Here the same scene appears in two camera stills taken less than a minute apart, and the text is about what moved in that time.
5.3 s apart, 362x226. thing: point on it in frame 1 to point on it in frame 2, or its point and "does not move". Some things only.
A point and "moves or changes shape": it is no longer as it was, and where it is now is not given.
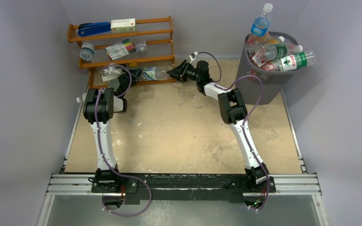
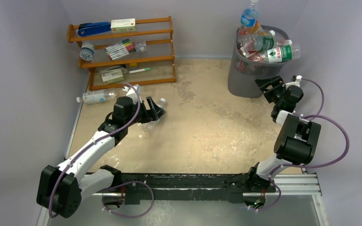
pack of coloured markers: [120, 49] does not move
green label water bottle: [292, 62] to [279, 54]
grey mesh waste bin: [249, 89] moves or changes shape
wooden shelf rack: [126, 52] does not move
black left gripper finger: [135, 74] to [156, 111]
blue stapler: [91, 28] does not move
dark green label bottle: [270, 52] to [256, 43]
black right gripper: [184, 70] to [273, 90]
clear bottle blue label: [259, 27] to [248, 20]
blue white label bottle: [155, 73] to [151, 126]
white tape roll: [86, 51] does not move
